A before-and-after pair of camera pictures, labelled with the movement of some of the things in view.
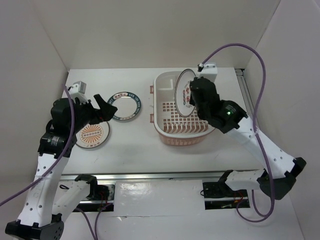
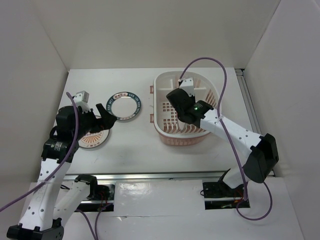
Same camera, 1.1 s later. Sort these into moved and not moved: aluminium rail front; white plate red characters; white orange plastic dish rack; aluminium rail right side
Moved: white plate red characters
Not moved: white orange plastic dish rack; aluminium rail front; aluminium rail right side
